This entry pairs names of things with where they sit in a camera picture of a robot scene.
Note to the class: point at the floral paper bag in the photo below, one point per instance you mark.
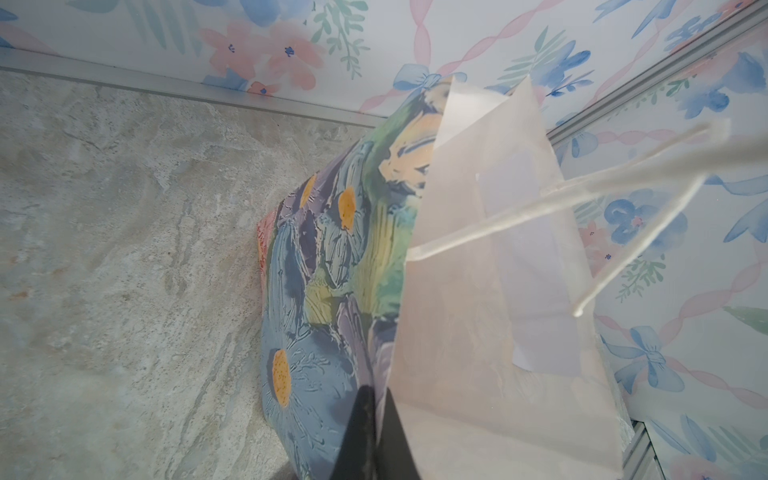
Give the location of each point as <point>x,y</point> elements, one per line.
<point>445,257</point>

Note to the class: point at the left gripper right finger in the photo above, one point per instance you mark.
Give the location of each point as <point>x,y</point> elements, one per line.
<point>394,460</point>

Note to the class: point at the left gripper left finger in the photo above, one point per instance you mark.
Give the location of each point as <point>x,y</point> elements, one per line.
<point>356,459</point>

